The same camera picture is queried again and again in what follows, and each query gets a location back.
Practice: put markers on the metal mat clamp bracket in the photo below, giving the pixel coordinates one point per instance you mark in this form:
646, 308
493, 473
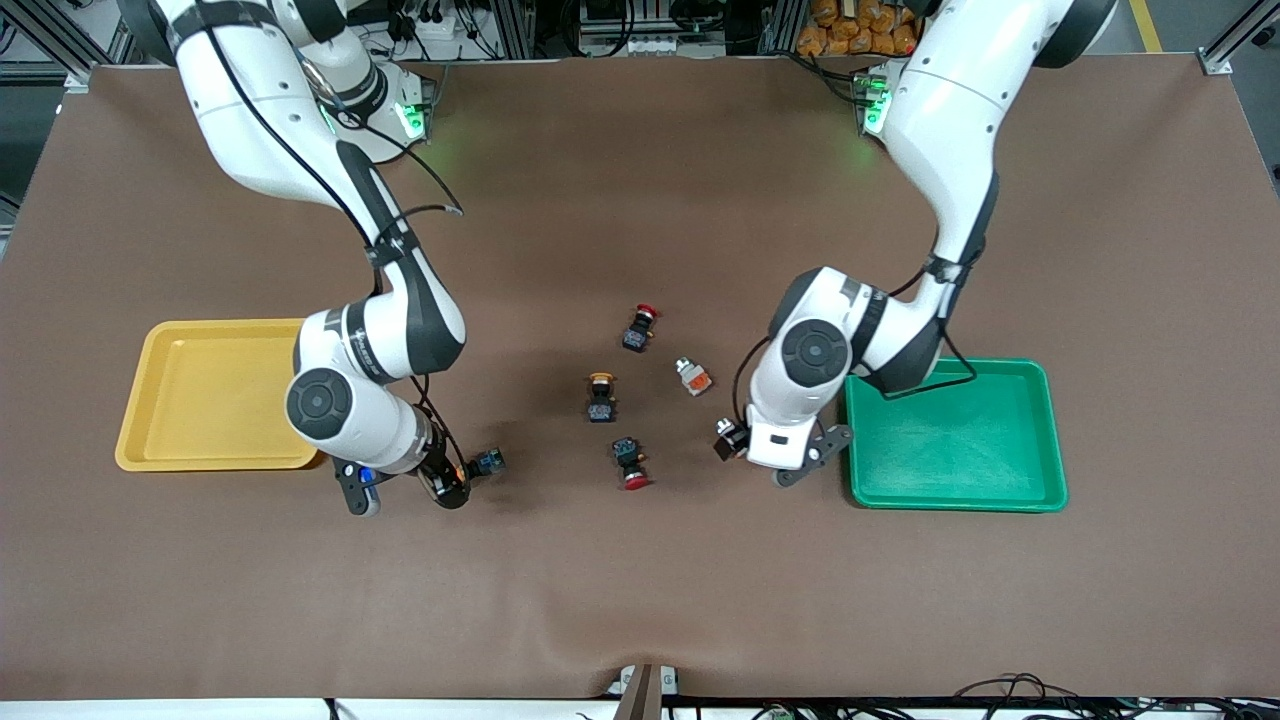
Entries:
640, 695

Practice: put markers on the brown table mat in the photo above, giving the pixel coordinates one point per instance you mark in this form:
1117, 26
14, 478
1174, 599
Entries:
640, 560

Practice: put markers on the white socket strip black plugs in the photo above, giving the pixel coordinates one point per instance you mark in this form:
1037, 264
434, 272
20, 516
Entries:
440, 25

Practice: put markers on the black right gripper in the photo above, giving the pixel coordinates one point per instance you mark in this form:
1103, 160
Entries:
443, 478

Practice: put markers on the yellow pushbutton red-striped block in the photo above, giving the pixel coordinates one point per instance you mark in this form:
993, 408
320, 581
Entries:
600, 405

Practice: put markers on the orange yellow object pile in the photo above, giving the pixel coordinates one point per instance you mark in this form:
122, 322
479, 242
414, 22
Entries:
850, 30

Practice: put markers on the aluminium frame profile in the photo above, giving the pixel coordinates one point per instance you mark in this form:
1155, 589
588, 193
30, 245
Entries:
72, 78
1215, 62

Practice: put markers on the white power strip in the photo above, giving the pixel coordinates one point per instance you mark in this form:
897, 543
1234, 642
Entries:
630, 46

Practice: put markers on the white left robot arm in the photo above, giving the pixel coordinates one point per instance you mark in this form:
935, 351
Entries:
950, 120

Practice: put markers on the aluminium profile post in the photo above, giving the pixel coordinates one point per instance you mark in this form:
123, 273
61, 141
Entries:
780, 25
520, 25

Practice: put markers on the red mushroom pushbutton black block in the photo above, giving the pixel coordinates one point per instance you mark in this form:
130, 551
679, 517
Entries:
627, 452
636, 335

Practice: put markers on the green plastic tray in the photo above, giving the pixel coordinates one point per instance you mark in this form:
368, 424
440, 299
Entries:
960, 450

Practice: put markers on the yellow pushbutton green-marked block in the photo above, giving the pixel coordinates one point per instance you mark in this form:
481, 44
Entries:
488, 463

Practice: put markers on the yellow plastic tray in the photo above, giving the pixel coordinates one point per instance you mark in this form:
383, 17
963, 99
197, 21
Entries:
200, 400

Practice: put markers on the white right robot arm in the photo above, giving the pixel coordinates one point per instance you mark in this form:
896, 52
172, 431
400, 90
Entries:
250, 120

